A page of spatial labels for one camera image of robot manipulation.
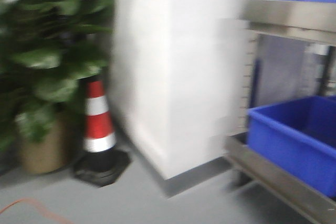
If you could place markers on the white pillar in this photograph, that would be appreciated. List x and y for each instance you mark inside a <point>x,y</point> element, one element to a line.
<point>177,81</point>

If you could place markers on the red white traffic cone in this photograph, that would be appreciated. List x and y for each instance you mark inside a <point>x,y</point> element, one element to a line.
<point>102,163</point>

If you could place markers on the tan plant pot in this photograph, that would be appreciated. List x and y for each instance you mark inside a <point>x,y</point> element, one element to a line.
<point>54,152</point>

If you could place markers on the green potted plant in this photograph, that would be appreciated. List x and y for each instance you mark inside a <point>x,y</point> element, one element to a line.
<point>47,51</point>

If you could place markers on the blue bin lower left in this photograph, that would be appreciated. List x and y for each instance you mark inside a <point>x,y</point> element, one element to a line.
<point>298,136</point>

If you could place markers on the stainless steel shelf front rail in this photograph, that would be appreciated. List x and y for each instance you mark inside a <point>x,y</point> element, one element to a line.
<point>307,21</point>

